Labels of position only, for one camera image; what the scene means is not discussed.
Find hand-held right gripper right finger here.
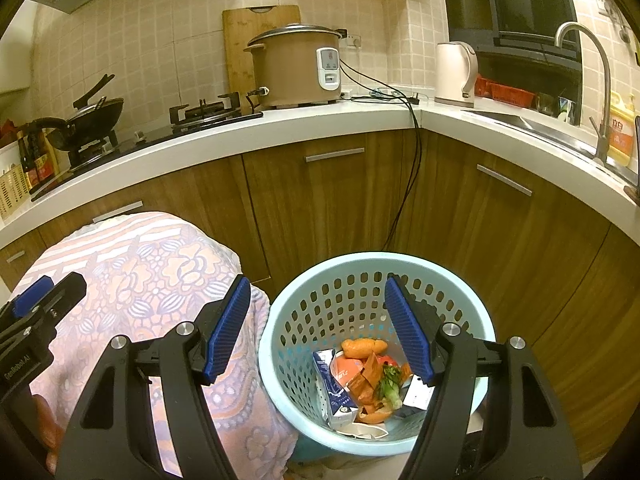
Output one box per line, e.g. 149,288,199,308
383,275,585,480

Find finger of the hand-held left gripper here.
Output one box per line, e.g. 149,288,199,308
0,274,55,324
22,271,88,334

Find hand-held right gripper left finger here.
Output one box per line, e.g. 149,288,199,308
54,275,252,480

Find small orange bread roll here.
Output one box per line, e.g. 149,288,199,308
341,337,389,360

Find green bok choy scrap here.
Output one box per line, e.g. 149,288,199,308
377,362,414,409

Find orange snack wrapper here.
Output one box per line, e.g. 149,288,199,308
347,352,384,406

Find orange tube package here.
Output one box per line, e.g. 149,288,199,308
331,354,366,386

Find light blue plastic basket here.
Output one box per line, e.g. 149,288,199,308
258,252,497,457

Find white blue milk carton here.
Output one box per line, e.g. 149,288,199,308
312,348,359,430

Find person's left hand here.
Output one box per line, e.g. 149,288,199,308
31,394,65,476

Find small white carton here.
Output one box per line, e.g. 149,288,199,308
402,373,436,411

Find patterned pink table cloth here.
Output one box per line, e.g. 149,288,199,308
9,211,301,480

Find beige slotted plastic basket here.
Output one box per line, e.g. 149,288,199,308
0,162,31,219

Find white plastic container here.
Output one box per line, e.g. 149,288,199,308
0,137,24,171

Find wooden kitchen cabinet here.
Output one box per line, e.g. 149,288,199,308
0,127,640,461

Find black wok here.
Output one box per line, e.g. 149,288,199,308
64,73,126,147

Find black gas stove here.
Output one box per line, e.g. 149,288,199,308
30,90,265,204

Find steel kitchen sink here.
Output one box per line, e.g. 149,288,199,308
469,107,601,147

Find red plastic basket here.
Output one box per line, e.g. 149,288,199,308
474,74,534,106

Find cream electric kettle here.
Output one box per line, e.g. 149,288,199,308
433,40,479,108

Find brown rice cooker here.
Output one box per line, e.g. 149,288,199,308
243,23,347,111

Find yellow detergent bottle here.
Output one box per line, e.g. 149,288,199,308
607,90,639,171

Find wooden cutting board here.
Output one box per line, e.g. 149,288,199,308
222,4,302,104

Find metal sink faucet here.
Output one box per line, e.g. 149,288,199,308
554,21,614,166

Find dark window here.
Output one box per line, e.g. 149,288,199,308
439,0,584,59

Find black power cable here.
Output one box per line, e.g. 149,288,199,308
339,57,424,252

